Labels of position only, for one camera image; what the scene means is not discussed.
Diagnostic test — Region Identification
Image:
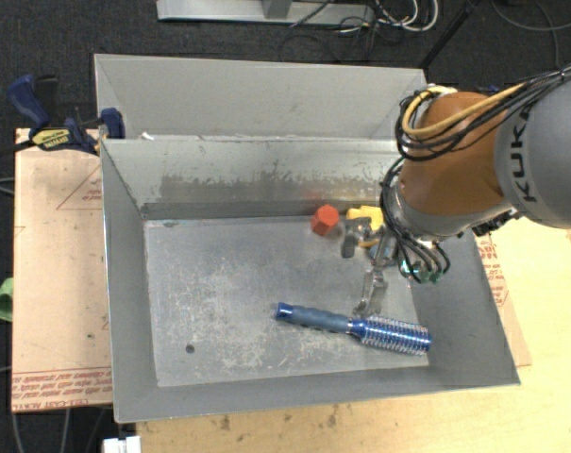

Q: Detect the yellow and grey toy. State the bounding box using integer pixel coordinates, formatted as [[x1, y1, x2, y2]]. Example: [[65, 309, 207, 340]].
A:
[[340, 205, 386, 260]]

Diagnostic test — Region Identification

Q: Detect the red hexagonal block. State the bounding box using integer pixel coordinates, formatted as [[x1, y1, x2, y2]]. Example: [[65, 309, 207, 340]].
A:
[[310, 204, 341, 237]]

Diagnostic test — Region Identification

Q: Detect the grey metal bin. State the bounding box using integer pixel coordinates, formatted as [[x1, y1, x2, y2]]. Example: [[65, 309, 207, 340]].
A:
[[93, 53, 522, 424]]

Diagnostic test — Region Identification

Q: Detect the blue hairbrush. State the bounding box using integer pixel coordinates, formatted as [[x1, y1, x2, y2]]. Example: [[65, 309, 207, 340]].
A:
[[274, 301, 433, 356]]

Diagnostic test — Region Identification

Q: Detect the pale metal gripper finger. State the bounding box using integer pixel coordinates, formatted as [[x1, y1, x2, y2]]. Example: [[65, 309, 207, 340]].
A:
[[352, 273, 377, 316], [370, 275, 389, 314]]

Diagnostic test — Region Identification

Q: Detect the brown cardboard board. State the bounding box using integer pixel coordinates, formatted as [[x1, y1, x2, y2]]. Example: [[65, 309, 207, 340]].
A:
[[10, 127, 532, 414]]

